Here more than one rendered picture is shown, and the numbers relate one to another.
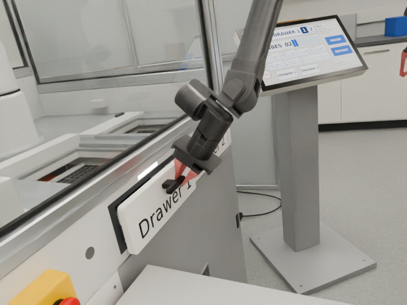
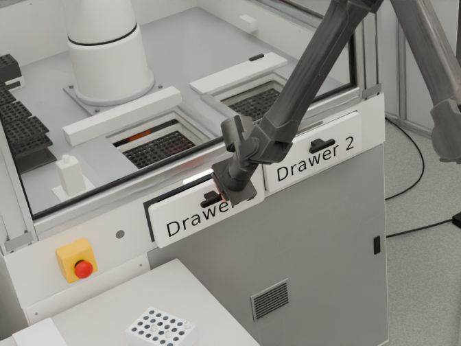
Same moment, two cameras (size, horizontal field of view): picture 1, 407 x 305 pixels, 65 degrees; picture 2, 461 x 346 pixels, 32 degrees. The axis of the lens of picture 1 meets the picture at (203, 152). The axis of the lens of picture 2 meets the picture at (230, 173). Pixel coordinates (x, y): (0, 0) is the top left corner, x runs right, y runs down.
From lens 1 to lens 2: 1.27 m
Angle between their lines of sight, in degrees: 35
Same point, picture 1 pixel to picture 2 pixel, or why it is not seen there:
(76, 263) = (107, 239)
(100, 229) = (132, 219)
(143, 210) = (175, 214)
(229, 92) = (245, 149)
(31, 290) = (68, 248)
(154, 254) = (194, 250)
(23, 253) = (68, 224)
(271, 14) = (304, 85)
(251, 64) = (272, 128)
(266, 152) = not seen: outside the picture
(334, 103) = not seen: outside the picture
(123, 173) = (166, 177)
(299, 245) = not seen: outside the picture
